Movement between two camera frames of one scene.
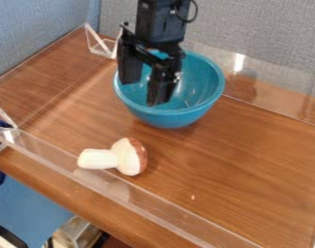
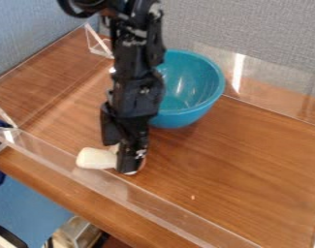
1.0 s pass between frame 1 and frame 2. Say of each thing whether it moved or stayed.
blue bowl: stayed
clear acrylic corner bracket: stayed
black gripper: moved
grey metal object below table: stayed
